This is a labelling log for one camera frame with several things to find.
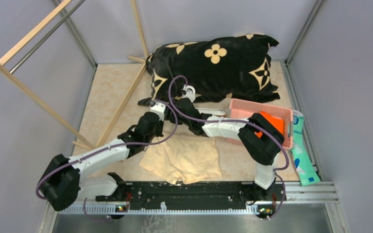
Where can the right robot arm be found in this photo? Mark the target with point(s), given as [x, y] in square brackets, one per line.
[260, 138]

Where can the black floral pillow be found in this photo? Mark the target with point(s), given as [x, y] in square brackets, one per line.
[236, 67]

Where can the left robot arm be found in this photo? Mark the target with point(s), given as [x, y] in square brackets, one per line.
[67, 179]

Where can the metal rack rod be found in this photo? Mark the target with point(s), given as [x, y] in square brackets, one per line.
[45, 37]

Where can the orange underwear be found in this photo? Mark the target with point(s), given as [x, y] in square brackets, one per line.
[271, 120]

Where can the pink plastic basket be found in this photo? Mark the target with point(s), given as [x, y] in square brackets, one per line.
[244, 109]

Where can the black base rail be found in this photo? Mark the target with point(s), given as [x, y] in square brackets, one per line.
[204, 198]

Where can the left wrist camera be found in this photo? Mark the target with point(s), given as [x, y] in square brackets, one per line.
[159, 109]

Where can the white clip hanger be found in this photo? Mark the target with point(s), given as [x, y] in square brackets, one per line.
[189, 92]

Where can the cream boxer underwear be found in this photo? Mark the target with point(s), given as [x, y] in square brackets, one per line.
[189, 159]

